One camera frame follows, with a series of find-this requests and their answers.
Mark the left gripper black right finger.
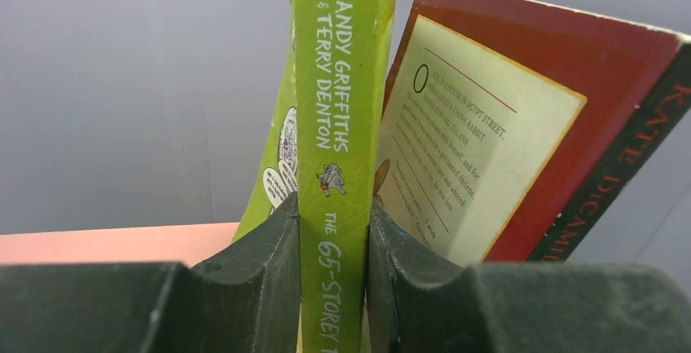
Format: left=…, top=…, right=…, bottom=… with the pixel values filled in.
left=367, top=201, right=690, bottom=352

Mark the blue pink yellow bookshelf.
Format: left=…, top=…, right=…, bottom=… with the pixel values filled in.
left=1, top=223, right=239, bottom=266

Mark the lime green treehouse book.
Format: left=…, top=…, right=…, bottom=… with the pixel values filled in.
left=236, top=0, right=396, bottom=352

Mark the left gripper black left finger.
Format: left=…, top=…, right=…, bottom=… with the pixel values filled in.
left=1, top=194, right=301, bottom=352

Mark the red hardcover book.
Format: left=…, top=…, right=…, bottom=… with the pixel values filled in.
left=373, top=0, right=690, bottom=266

